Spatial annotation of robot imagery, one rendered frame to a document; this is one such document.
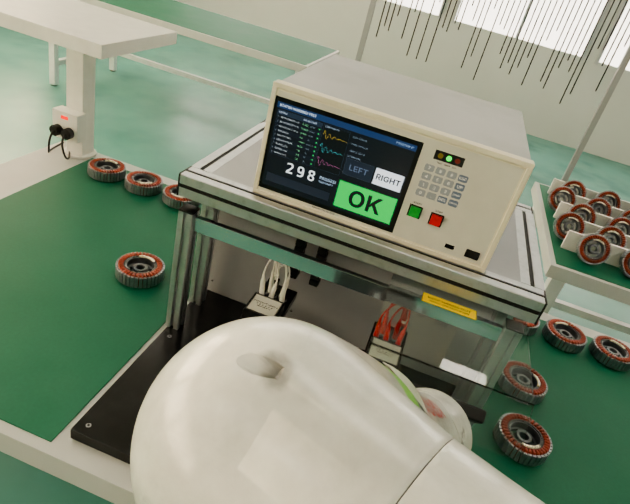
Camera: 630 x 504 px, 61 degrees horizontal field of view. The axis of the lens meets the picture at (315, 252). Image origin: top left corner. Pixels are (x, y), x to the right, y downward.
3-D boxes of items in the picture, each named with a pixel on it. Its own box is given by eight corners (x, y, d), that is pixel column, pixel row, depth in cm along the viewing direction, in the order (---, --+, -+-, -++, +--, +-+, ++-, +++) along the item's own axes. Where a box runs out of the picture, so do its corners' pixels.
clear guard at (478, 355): (517, 463, 73) (537, 434, 70) (350, 396, 76) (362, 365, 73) (511, 328, 100) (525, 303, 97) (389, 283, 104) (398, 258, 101)
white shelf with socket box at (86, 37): (97, 215, 148) (101, 44, 125) (-17, 172, 153) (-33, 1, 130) (164, 175, 178) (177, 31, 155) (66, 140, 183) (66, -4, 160)
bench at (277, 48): (285, 167, 401) (307, 66, 363) (42, 84, 430) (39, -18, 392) (318, 137, 478) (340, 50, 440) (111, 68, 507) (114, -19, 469)
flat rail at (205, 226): (504, 346, 94) (511, 333, 92) (185, 228, 103) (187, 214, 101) (504, 342, 95) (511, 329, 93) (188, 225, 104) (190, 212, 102)
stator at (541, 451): (485, 419, 115) (492, 407, 114) (533, 426, 117) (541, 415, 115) (501, 463, 106) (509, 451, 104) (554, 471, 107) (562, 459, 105)
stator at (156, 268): (149, 295, 124) (150, 282, 122) (105, 280, 125) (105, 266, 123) (172, 272, 134) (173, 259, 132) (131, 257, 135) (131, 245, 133)
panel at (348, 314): (468, 390, 119) (525, 281, 104) (199, 286, 128) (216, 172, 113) (468, 387, 120) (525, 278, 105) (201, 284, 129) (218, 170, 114)
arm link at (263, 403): (223, 758, 17) (439, 426, 17) (17, 480, 23) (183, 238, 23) (374, 595, 33) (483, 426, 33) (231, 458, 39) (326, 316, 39)
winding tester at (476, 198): (483, 273, 93) (535, 164, 82) (252, 191, 99) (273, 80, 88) (486, 195, 126) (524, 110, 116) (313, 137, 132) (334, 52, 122)
